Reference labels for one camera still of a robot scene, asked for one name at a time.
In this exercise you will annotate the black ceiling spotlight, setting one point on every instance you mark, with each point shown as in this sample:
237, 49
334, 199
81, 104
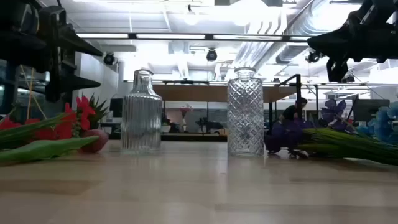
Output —
313, 57
109, 59
211, 55

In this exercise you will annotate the dark computer monitor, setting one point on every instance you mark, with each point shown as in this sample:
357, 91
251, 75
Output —
371, 110
116, 107

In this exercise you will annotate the wooden shelf with black legs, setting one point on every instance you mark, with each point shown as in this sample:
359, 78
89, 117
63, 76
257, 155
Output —
199, 93

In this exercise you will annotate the pink flowers in vase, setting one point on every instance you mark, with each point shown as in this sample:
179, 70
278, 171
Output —
186, 110

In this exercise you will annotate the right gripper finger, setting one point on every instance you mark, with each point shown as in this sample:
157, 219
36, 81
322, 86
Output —
335, 43
337, 71

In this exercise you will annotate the red artificial flower bunch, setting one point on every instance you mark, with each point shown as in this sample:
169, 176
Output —
82, 109

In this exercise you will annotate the person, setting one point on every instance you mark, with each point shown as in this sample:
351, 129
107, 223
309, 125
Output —
292, 112

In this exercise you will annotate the dark red artificial tulip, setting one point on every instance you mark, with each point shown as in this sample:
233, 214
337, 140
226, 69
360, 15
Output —
94, 141

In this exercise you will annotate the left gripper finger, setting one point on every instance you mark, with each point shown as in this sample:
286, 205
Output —
81, 43
81, 84

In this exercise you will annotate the ribbed clear glass vase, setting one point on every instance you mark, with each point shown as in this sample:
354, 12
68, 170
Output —
141, 124

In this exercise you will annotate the diamond-pattern clear glass vase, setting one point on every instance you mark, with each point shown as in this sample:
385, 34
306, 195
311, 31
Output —
245, 118

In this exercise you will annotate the purple artificial flower bunch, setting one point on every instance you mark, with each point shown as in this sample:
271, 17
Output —
286, 133

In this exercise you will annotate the round white ceiling lamp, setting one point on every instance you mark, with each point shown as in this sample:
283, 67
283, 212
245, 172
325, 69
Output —
191, 17

